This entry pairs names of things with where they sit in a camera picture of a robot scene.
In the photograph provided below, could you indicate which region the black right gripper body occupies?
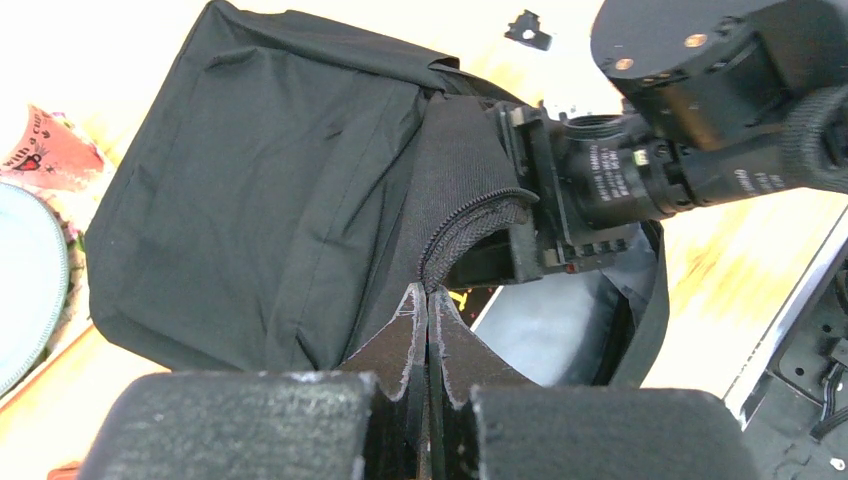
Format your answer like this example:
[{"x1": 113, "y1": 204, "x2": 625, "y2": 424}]
[{"x1": 450, "y1": 99, "x2": 704, "y2": 289}]

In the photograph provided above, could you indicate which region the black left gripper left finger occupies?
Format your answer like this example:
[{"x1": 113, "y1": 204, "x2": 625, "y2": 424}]
[{"x1": 78, "y1": 284, "x2": 427, "y2": 479}]

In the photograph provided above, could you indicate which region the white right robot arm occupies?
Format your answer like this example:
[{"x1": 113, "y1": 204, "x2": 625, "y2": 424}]
[{"x1": 445, "y1": 1, "x2": 847, "y2": 288}]

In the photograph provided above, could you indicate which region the black fabric student bag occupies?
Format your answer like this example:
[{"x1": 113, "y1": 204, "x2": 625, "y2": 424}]
[{"x1": 84, "y1": 0, "x2": 670, "y2": 389}]

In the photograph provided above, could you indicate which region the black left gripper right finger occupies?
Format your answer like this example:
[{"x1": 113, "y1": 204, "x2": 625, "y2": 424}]
[{"x1": 428, "y1": 290, "x2": 758, "y2": 479}]

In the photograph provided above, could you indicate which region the black yellow storey treehouse book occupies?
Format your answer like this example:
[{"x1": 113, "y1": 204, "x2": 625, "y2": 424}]
[{"x1": 449, "y1": 287, "x2": 501, "y2": 327}]

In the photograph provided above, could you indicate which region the floral serving tray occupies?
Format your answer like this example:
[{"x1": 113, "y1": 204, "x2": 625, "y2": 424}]
[{"x1": 0, "y1": 109, "x2": 117, "y2": 412}]

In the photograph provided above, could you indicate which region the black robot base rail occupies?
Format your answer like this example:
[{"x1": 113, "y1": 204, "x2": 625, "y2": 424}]
[{"x1": 724, "y1": 214, "x2": 847, "y2": 479}]

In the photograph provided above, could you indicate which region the teal ceramic plate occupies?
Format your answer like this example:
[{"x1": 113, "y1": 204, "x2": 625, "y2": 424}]
[{"x1": 1, "y1": 183, "x2": 69, "y2": 394}]

